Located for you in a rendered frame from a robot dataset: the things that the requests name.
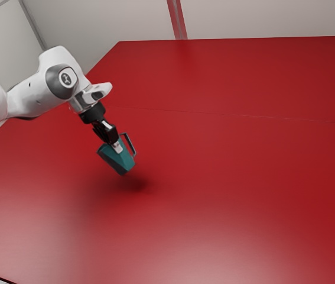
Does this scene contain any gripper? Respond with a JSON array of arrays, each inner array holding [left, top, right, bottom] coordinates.
[[79, 102, 124, 154]]

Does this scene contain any teal faceted mug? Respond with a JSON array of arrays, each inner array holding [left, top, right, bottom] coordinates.
[[96, 133, 138, 176]]

